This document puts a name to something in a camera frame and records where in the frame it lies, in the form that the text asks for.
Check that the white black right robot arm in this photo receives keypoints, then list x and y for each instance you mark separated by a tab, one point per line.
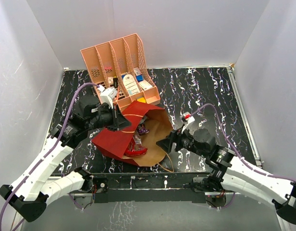
229	173

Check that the red brown paper bag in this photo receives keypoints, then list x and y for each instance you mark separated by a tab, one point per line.
113	144

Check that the blue small box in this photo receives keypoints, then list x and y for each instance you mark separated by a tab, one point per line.
139	78

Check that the purple snack packet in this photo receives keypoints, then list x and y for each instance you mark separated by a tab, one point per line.
141	129

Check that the white label card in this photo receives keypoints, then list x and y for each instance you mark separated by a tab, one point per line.
130	84

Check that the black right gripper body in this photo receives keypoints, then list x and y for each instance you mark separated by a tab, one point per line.
186	141

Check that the white small box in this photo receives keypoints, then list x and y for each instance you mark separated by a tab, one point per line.
145	85

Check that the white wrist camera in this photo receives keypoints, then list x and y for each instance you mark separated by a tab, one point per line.
108	96
187	120

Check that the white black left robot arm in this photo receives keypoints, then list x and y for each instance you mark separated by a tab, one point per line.
32	192

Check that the pink plastic desk organizer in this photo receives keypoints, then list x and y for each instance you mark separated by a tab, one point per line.
117	58

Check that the yellow box in organizer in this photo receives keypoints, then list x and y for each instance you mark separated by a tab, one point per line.
141	99

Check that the black marker in organizer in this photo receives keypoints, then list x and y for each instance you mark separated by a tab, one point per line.
115	82

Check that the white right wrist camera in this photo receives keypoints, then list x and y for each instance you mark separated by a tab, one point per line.
187	120

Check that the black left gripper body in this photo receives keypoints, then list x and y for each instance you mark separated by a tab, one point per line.
107	117

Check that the black mounting base rail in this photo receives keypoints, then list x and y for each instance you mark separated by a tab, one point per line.
156	187

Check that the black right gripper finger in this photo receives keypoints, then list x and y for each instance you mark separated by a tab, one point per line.
165	145
170	138

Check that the red snack packet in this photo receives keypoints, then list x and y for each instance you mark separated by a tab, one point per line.
135	147

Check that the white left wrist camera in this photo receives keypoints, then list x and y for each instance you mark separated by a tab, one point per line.
108	96

